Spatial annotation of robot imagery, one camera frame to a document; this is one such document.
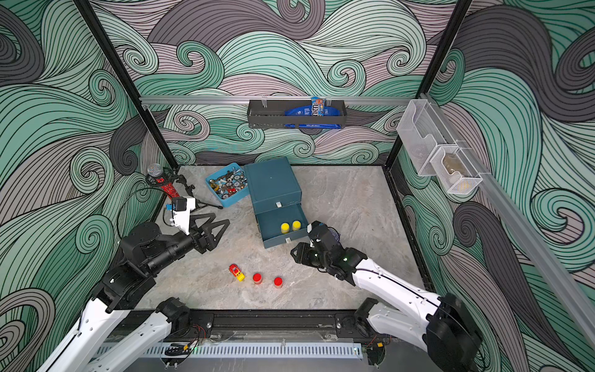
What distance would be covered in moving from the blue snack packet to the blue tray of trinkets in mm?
396

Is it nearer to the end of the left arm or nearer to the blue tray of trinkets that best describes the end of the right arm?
the end of the left arm

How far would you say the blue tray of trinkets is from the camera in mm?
1057

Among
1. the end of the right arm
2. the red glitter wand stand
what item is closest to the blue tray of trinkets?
the red glitter wand stand

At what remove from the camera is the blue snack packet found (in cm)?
91

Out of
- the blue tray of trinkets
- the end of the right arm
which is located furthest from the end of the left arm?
the blue tray of trinkets
